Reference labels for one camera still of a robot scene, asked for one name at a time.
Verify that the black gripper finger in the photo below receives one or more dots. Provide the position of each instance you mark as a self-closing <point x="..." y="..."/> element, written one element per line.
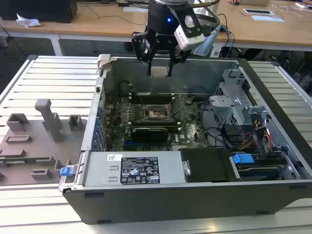
<point x="176" y="57"/>
<point x="139" y="41"/>

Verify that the silver cpu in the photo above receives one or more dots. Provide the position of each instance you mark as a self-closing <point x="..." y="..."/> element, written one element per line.
<point x="159" y="72"/>

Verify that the cpu socket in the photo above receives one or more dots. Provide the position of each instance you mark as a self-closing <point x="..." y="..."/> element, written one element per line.
<point x="156" y="113"/>

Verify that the white paper sheet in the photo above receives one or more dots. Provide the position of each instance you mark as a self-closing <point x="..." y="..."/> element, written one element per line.
<point x="268" y="18"/>
<point x="134" y="9"/>

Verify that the white power box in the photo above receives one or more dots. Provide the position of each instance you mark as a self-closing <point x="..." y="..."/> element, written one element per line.
<point x="215" y="52"/>

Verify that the grey case release latch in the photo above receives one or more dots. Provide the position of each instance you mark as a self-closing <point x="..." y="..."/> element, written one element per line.
<point x="103" y="61"/>

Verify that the silver coin battery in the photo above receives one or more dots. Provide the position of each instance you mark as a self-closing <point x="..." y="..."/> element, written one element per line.
<point x="189" y="99"/>

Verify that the wooden desk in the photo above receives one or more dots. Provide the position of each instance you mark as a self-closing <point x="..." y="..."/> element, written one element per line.
<point x="97" y="24"/>
<point x="268" y="34"/>

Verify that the metal drive cage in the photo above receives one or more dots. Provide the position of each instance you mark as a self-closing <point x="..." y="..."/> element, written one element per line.
<point x="221" y="109"/>

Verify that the green motherboard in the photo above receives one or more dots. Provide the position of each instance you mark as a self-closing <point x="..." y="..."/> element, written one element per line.
<point x="190" y="126"/>

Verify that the black computer mouse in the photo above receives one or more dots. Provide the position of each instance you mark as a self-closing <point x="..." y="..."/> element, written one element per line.
<point x="236" y="3"/>

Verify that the black graphics card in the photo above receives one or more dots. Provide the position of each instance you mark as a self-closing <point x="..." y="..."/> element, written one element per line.
<point x="150" y="135"/>

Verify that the white tray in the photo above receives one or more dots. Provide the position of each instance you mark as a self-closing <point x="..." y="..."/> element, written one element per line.
<point x="258" y="11"/>

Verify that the cardboard box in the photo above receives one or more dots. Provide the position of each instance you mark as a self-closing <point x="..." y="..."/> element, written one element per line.
<point x="254" y="2"/>

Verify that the black monitor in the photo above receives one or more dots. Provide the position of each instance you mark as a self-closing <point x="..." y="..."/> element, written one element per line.
<point x="36" y="9"/>

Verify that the black plastic shroud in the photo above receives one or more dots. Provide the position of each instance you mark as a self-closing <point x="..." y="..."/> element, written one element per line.
<point x="207" y="165"/>

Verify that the crumpled white paper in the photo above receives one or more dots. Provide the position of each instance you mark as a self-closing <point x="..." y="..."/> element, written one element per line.
<point x="26" y="22"/>

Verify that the blue disk carrier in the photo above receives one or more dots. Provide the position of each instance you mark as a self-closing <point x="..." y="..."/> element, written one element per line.
<point x="242" y="161"/>

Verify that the black bag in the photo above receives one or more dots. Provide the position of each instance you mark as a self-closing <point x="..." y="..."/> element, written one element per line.
<point x="303" y="78"/>

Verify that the grey power supply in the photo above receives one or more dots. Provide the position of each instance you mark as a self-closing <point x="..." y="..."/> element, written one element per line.
<point x="102" y="168"/>

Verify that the hard disk drive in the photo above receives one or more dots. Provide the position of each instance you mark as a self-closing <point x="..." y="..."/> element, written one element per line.
<point x="258" y="174"/>

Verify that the black grey pc case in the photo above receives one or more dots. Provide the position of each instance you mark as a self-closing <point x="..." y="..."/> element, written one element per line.
<point x="170" y="202"/>

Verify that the blue case latch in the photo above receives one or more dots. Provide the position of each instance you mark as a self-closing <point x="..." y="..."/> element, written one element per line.
<point x="65" y="171"/>

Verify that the grey parts rack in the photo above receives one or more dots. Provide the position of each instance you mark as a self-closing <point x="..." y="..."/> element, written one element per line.
<point x="31" y="151"/>

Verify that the green RAM stick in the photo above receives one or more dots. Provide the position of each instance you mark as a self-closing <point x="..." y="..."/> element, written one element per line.
<point x="24" y="161"/>

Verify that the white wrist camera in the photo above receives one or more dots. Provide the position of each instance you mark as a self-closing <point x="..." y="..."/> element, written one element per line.
<point x="189" y="40"/>

